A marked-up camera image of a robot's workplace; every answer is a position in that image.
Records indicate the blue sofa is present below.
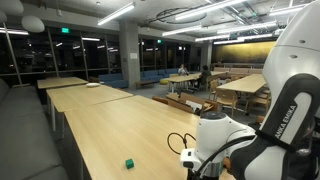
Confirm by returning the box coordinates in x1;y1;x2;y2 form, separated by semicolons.
139;68;180;82
98;73;129;89

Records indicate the cardboard box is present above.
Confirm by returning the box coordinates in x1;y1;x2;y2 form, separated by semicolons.
186;94;219;116
165;92;195;114

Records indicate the wooden table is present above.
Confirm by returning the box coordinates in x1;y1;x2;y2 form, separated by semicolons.
37;76;89;101
165;73;201;93
46;84;134;133
216;73;268;95

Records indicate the person in white shirt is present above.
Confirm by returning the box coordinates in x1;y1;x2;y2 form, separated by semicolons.
177;63;188;77

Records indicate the person in dark clothes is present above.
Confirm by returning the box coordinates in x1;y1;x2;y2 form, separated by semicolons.
198;64;212;89

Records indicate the ceiling light strip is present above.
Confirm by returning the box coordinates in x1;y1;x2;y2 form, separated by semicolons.
161;24;203;37
174;0;248;21
194;33;231;43
97;1;136;26
216;21;278;35

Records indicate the green cube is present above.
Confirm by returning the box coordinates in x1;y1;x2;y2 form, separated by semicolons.
125;158;135;170

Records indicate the brown leather seat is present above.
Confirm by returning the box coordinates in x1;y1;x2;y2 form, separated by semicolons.
254;114;267;125

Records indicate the grey bench seat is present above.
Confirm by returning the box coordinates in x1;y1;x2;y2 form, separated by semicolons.
0;78;70;180

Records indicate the white pendant lamp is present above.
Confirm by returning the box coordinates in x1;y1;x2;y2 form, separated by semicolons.
21;15;46;34
0;9;8;24
0;0;25;15

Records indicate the wrist camera on wooden mount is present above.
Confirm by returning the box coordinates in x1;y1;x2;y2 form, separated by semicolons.
222;156;232;172

